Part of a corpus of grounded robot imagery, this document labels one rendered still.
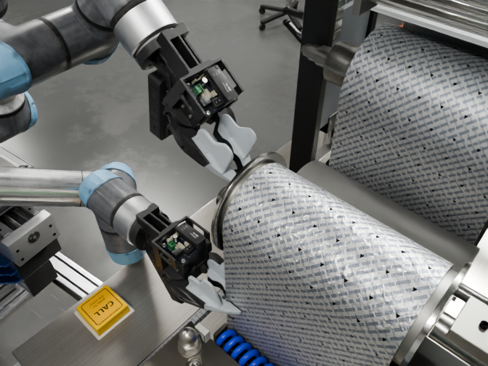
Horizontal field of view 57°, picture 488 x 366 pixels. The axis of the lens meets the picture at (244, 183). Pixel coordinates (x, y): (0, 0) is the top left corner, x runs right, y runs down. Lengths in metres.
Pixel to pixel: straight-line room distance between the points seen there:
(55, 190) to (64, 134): 2.01
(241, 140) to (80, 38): 0.26
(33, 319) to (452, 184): 1.53
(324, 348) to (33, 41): 0.52
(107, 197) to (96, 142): 2.03
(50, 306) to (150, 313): 0.97
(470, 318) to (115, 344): 0.62
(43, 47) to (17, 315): 1.36
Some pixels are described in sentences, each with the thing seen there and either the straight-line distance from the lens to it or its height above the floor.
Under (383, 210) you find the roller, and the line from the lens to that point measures 0.63.
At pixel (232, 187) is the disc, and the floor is 1.31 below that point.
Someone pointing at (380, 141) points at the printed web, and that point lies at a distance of 0.65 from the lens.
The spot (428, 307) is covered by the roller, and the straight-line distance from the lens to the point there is 0.48.
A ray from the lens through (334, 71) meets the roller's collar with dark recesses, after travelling 0.70.
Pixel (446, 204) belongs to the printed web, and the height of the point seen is 1.24.
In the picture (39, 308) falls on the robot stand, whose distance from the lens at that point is 1.86.
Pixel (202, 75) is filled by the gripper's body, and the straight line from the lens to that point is 0.58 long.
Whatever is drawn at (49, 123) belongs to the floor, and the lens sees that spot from 3.06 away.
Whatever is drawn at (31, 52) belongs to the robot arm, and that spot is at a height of 1.41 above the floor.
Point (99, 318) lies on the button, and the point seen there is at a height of 0.92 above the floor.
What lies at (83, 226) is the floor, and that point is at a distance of 2.34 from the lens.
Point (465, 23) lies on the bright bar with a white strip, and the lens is 0.61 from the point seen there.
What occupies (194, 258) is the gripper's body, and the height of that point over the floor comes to 1.13.
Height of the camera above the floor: 1.68
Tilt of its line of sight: 44 degrees down
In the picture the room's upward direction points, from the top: straight up
